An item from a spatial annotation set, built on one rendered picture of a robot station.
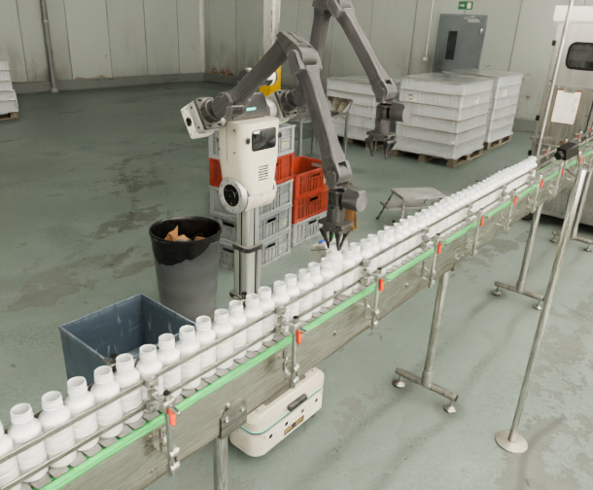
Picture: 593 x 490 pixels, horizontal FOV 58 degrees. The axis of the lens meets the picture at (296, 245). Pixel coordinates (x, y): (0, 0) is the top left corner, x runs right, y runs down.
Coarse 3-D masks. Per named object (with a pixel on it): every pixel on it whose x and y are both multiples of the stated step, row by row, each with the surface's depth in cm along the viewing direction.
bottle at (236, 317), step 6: (234, 300) 147; (228, 306) 145; (234, 306) 143; (240, 306) 144; (234, 312) 144; (240, 312) 145; (234, 318) 145; (240, 318) 145; (246, 318) 147; (234, 324) 144; (240, 324) 145; (234, 330) 145; (246, 330) 148; (234, 336) 146; (240, 336) 146; (246, 336) 149; (234, 342) 147; (240, 342) 147; (246, 342) 150; (234, 348) 147; (240, 354) 149
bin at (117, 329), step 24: (96, 312) 179; (120, 312) 187; (144, 312) 194; (168, 312) 183; (72, 336) 165; (96, 336) 182; (120, 336) 190; (144, 336) 199; (72, 360) 171; (96, 360) 159
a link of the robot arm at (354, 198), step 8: (328, 176) 167; (328, 184) 167; (344, 184) 170; (344, 192) 167; (352, 192) 165; (360, 192) 164; (344, 200) 166; (352, 200) 164; (360, 200) 164; (352, 208) 165; (360, 208) 166
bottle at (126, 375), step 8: (120, 360) 121; (128, 360) 122; (120, 368) 119; (128, 368) 120; (136, 368) 124; (120, 376) 120; (128, 376) 120; (136, 376) 121; (120, 384) 119; (128, 384) 120; (120, 392) 120; (136, 392) 122; (128, 400) 121; (136, 400) 123; (128, 408) 122; (136, 408) 123; (136, 416) 124
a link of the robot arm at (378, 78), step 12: (336, 0) 199; (336, 12) 199; (348, 12) 200; (348, 24) 201; (348, 36) 202; (360, 36) 200; (360, 48) 200; (360, 60) 202; (372, 60) 199; (372, 72) 200; (384, 72) 201; (372, 84) 201; (384, 84) 197
